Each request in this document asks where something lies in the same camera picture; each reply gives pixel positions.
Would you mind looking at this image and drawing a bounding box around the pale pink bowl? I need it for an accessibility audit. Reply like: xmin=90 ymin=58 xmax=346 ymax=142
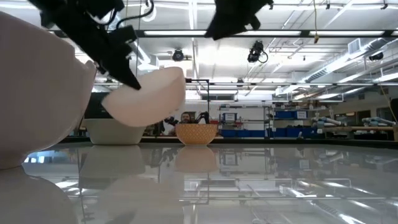
xmin=101 ymin=66 xmax=187 ymax=128

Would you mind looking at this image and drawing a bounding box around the silver ceiling air duct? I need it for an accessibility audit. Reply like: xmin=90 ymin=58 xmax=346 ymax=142
xmin=304 ymin=37 xmax=398 ymax=83

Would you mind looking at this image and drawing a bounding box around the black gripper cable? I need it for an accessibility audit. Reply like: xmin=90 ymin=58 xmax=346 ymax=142
xmin=116 ymin=0 xmax=155 ymax=30

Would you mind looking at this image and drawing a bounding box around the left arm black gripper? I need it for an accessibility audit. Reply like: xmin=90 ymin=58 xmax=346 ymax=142
xmin=27 ymin=0 xmax=142 ymax=91

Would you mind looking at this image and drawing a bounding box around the cream white bowl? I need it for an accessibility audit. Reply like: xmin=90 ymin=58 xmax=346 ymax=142
xmin=83 ymin=118 xmax=147 ymax=146

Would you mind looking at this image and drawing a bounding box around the black table edge frame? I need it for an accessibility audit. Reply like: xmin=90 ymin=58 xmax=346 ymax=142
xmin=58 ymin=136 xmax=398 ymax=149

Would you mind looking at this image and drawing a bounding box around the orange patterned bowl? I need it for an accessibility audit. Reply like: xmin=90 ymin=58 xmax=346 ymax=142
xmin=175 ymin=123 xmax=219 ymax=146

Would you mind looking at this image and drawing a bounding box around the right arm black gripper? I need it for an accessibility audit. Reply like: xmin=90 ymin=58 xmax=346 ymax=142
xmin=204 ymin=0 xmax=274 ymax=41

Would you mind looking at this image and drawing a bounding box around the black overhead camera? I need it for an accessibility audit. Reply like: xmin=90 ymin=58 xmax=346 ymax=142
xmin=247 ymin=40 xmax=269 ymax=64

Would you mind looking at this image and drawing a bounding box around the thin black stand frame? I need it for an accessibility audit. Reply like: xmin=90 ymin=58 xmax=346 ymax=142
xmin=185 ymin=78 xmax=211 ymax=124

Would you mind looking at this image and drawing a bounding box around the metal shelf with blue bins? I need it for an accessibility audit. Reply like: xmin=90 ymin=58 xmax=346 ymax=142
xmin=218 ymin=104 xmax=272 ymax=139
xmin=271 ymin=105 xmax=312 ymax=138

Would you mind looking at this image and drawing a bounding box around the yellow hanging cable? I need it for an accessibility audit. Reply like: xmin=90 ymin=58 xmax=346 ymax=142
xmin=312 ymin=0 xmax=321 ymax=44

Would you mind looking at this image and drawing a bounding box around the person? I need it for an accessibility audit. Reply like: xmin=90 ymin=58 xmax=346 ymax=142
xmin=167 ymin=111 xmax=197 ymax=136

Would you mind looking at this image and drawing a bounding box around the large pale pinkish-white bowl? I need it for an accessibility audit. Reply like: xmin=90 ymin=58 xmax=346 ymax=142
xmin=0 ymin=11 xmax=98 ymax=170

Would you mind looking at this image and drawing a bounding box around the wooden workbench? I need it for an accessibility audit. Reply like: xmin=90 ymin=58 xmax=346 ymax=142
xmin=322 ymin=125 xmax=398 ymax=141

